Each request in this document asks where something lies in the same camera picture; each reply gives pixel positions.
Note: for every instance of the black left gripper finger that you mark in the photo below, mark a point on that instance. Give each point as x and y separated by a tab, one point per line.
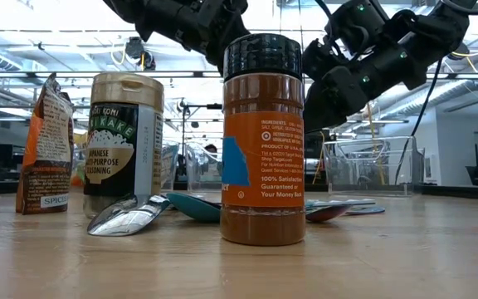
219	58

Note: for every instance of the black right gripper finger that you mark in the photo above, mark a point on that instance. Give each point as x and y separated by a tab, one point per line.
334	99

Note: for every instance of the orange spice bottle black lid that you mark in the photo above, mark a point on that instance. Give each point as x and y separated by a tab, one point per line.
264	158

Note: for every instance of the furikake seasoning jar gold lid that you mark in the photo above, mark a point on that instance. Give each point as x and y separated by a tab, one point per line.
114	145

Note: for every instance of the brown spice pouch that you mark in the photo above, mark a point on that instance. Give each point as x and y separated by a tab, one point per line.
48	166

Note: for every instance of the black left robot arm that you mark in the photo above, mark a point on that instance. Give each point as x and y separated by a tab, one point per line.
156	16

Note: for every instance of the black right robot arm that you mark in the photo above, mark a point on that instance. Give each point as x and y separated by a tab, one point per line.
430	37

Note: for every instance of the black computer case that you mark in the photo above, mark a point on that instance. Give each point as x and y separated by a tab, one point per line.
314	145

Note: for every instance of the black overhead device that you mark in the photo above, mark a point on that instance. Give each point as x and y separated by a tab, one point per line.
135	45

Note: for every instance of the teal plastic spoon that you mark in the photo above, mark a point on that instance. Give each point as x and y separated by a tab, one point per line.
193	209

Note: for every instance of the large silver spoon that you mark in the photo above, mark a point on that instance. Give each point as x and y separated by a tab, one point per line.
123	220

